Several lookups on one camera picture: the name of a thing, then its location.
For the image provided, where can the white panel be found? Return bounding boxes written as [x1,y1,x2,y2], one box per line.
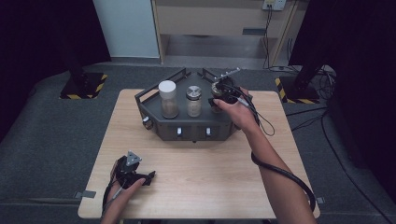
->
[91,0,161,59]

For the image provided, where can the black outlet cable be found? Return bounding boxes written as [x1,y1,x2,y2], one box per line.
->
[262,7,275,71]

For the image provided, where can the shiny lid brown spice jar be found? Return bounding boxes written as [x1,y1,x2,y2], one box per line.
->
[210,81,227,115]

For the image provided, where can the white lid spice jar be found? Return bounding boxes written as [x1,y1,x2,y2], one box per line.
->
[158,79,180,119]

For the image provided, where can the grey felt cover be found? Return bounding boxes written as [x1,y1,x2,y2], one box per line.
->
[0,63,396,224]

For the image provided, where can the white power outlet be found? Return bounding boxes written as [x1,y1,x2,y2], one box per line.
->
[262,0,288,12]

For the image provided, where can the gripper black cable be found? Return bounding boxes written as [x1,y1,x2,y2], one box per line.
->
[101,176,126,219]
[232,83,318,214]

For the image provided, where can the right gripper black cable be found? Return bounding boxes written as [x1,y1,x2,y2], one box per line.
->
[232,83,318,214]

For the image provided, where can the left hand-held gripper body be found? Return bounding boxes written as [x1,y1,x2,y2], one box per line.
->
[116,149,148,189]

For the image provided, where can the black curtain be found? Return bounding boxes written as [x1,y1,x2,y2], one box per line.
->
[289,0,396,195]
[0,0,112,143]

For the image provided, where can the person's left hand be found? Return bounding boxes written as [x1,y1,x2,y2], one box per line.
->
[100,159,147,219]

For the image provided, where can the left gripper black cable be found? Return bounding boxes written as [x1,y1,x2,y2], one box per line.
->
[101,176,126,219]

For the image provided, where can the silver lid spice jar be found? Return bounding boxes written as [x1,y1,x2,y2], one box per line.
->
[185,85,203,119]

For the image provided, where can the black floor cables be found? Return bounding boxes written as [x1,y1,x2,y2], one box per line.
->
[285,66,396,224]

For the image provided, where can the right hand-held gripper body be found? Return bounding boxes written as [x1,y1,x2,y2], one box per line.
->
[214,66,243,105]

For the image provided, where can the black stand with striped base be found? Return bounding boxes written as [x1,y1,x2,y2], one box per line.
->
[274,62,325,105]
[59,46,108,101]

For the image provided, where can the person's right hand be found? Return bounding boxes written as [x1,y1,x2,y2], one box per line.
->
[213,87,261,135]

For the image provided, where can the dark grey corner rack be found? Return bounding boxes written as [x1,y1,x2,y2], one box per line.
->
[134,67,254,143]

